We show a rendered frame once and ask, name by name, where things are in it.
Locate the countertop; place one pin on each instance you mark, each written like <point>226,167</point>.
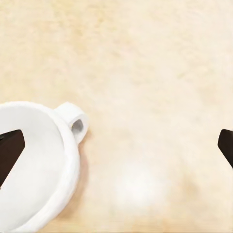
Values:
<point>155,78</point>

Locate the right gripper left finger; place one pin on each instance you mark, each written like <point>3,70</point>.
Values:
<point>12,145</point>

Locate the coffee cup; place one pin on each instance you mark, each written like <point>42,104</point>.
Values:
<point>45,176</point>

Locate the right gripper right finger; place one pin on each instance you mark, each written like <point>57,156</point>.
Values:
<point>225,144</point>

